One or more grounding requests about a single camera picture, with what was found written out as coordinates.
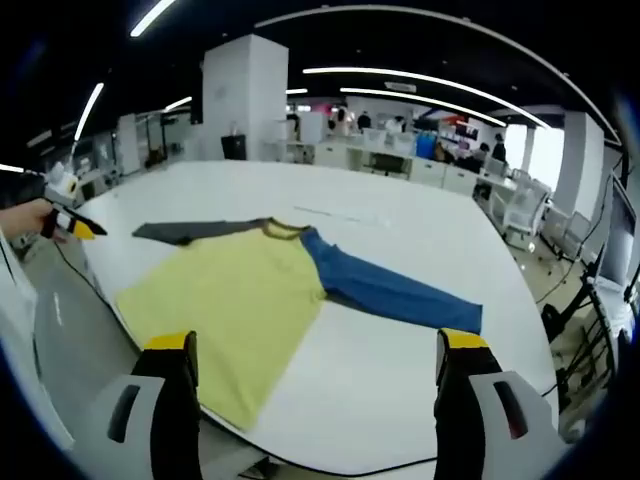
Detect person's white coat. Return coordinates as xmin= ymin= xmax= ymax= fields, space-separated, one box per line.
xmin=0 ymin=234 xmax=76 ymax=451

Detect person's left hand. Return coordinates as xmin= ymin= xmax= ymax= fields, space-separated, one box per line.
xmin=16 ymin=201 xmax=72 ymax=247

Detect white square pillar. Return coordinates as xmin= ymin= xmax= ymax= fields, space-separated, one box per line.
xmin=202 ymin=33 xmax=290 ymax=161

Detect black bin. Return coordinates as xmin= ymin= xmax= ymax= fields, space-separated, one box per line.
xmin=221 ymin=133 xmax=248 ymax=161

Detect person's grey trousers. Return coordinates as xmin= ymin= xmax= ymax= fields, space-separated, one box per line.
xmin=29 ymin=244 xmax=271 ymax=480

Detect curved ceiling light strip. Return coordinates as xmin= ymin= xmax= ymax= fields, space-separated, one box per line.
xmin=339 ymin=87 xmax=551 ymax=130

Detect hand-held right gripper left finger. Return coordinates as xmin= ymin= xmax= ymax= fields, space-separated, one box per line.
xmin=84 ymin=329 xmax=204 ymax=480

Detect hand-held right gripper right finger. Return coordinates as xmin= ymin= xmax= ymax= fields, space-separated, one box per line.
xmin=433 ymin=327 xmax=569 ymax=480

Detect white office desk row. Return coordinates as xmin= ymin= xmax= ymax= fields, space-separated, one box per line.
xmin=269 ymin=139 xmax=516 ymax=197

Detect yellow blue grey long-sleeve garment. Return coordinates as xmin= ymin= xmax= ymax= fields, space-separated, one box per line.
xmin=115 ymin=215 xmax=485 ymax=434

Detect white cabinet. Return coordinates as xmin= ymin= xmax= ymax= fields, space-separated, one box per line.
xmin=299 ymin=110 xmax=329 ymax=141

